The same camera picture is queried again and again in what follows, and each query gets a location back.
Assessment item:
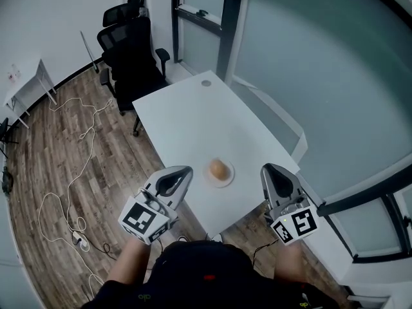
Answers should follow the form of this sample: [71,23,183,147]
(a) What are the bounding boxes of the black mesh office chair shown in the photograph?
[97,0,171,138]

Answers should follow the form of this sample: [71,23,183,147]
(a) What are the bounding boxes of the small white side table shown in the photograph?
[3,59,59,130]

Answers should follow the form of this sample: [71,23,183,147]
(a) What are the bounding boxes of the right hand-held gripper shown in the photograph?
[260,163,319,247]

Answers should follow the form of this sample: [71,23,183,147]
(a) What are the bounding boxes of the person's right forearm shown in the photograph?
[273,241,304,283]

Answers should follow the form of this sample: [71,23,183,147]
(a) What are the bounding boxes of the small black chair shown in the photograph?
[0,117,19,156]

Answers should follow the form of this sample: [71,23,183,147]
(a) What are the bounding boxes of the black framed window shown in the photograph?
[171,0,248,77]
[318,185,412,263]

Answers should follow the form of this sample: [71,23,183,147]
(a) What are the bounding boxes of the white small plate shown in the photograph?
[203,159,236,189]

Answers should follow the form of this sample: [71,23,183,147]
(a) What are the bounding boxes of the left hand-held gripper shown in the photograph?
[118,165,194,246]

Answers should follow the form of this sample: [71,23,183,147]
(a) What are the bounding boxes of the white power strip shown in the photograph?
[71,231,91,251]

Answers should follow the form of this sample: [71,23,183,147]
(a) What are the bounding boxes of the white floor cable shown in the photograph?
[37,97,114,302]

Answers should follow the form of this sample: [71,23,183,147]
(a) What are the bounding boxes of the person's black shirt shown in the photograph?
[80,240,353,309]

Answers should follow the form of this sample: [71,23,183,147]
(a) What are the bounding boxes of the yellow-brown potato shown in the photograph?
[209,159,229,180]

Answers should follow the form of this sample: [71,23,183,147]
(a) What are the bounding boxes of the person's left forearm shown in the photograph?
[108,236,162,285]

